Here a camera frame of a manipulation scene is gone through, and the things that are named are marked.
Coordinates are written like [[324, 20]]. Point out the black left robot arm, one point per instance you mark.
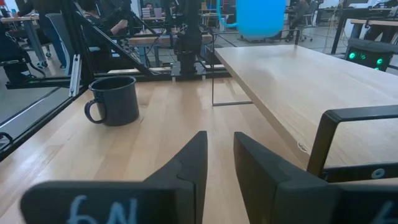
[[191, 37]]

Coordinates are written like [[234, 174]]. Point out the black computer with green lights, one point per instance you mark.
[[370, 56]]

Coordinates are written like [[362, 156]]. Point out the wooden desk with grey legs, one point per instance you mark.
[[29, 31]]

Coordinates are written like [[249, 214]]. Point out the wooden shelf with black legs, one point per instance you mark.
[[311, 87]]

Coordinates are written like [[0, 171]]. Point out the black aluminium table frame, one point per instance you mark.
[[40, 82]]

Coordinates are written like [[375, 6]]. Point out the black enamel mug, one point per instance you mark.
[[119, 102]]

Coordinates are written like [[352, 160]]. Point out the silver aluminium bracket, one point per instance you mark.
[[75, 74]]

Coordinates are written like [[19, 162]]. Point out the grey office chair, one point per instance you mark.
[[309, 18]]

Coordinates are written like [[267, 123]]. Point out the light blue mug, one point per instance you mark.
[[261, 18]]

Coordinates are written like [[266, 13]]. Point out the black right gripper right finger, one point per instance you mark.
[[273, 193]]

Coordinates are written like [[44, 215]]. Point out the wooden desk with black legs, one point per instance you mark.
[[373, 22]]

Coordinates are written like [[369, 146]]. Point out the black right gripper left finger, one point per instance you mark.
[[174, 193]]

